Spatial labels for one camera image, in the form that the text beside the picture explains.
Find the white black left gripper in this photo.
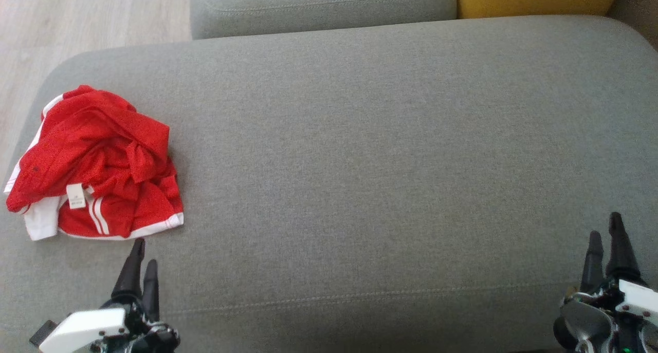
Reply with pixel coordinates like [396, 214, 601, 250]
[39, 238, 180, 353]

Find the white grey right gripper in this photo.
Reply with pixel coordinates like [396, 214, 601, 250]
[553, 212, 658, 353]

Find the red t-shirt with white label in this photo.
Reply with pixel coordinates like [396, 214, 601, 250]
[4, 85, 185, 241]

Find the grey sofa seat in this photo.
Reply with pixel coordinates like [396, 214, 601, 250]
[0, 15, 658, 353]

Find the grey sofa back cushion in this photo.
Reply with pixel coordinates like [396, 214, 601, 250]
[190, 0, 458, 40]

